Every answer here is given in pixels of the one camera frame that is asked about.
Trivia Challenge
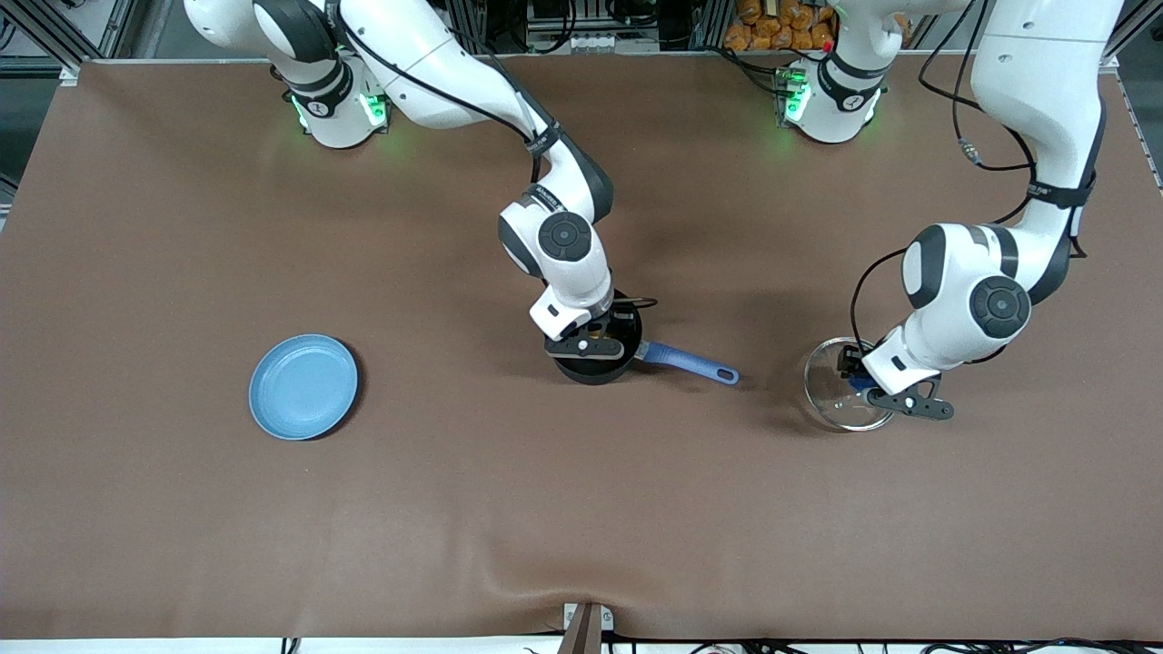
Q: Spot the glass lid with blue knob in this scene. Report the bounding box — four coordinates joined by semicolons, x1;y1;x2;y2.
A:
803;336;897;433

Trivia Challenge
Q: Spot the brown table cover sheet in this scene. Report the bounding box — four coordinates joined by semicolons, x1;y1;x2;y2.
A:
0;54;1163;642

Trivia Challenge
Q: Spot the blue round plate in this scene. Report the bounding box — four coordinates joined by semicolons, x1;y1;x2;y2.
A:
248;333;361;442

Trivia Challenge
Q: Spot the black box with white connectors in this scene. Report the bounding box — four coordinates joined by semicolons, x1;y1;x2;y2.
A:
527;0;621;52

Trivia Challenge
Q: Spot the bag of orange round items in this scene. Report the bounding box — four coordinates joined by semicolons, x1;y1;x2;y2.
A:
724;0;834;52

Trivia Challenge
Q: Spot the black pot with blue handle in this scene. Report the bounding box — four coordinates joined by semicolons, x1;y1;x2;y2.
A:
545;286;741;387

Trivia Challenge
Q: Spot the metal table edge bracket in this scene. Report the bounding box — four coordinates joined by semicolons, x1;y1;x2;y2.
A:
562;602;615;654

